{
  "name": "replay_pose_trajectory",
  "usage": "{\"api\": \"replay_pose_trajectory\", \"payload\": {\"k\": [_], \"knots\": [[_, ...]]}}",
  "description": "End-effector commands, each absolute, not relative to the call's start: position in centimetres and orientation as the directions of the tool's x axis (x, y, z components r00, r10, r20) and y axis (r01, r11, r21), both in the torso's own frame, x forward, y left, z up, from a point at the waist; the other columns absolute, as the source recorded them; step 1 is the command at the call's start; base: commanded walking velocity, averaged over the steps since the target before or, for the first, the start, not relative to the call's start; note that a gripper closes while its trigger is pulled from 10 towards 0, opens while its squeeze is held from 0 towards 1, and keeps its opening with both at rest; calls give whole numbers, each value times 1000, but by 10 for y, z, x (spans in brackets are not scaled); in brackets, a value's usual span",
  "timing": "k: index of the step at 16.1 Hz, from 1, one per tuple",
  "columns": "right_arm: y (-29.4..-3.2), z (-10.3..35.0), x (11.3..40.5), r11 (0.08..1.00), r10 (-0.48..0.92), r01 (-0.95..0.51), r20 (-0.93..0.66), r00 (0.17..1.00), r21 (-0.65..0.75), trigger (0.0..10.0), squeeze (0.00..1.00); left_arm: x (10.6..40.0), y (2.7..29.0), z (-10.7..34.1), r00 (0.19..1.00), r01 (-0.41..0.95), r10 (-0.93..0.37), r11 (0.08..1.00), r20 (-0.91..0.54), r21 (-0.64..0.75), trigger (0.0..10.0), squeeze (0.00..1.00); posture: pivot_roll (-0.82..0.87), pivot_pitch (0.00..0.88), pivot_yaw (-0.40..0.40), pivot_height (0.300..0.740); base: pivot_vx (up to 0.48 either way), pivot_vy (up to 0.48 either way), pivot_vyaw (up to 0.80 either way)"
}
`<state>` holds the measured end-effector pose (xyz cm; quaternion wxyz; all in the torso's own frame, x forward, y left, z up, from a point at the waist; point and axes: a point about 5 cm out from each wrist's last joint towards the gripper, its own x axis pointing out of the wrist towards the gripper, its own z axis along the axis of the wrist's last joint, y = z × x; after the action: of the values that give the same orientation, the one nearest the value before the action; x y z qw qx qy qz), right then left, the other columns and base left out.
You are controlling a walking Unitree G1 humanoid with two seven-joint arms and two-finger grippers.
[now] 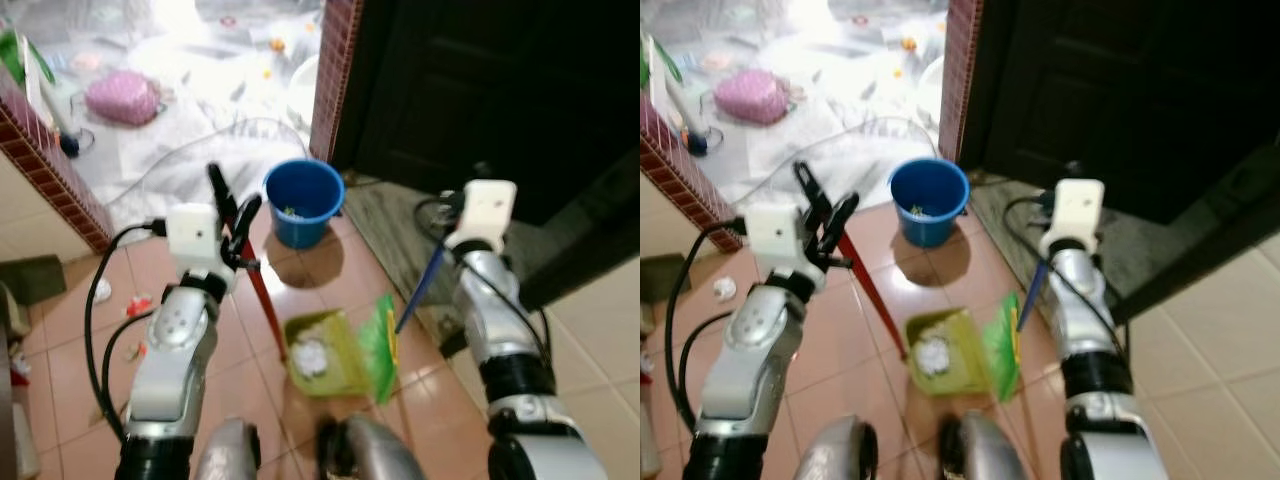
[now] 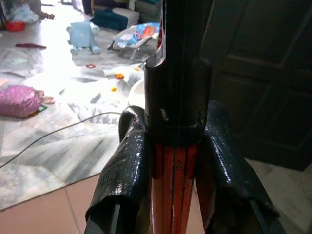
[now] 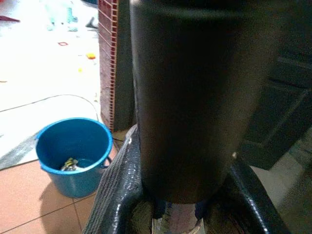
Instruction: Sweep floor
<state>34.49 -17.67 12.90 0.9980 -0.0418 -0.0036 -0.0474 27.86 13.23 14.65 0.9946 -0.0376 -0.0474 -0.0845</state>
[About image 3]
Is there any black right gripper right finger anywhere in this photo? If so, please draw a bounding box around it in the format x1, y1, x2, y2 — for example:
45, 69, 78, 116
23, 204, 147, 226
226, 155, 291, 234

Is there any dark panelled door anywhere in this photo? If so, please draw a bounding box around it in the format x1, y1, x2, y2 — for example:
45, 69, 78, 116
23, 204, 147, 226
240, 0, 312, 171

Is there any blue plastic bucket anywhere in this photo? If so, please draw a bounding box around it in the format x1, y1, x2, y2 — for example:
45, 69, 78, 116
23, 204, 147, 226
35, 117, 114, 198

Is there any blue-handled green broom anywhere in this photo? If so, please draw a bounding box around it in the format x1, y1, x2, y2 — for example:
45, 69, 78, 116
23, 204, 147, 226
128, 0, 271, 205

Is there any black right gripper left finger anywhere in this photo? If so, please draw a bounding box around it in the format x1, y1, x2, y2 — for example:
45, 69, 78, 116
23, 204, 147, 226
82, 123, 147, 234

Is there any thin black floor cable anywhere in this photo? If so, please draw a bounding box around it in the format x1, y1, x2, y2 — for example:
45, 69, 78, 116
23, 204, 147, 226
0, 94, 101, 122

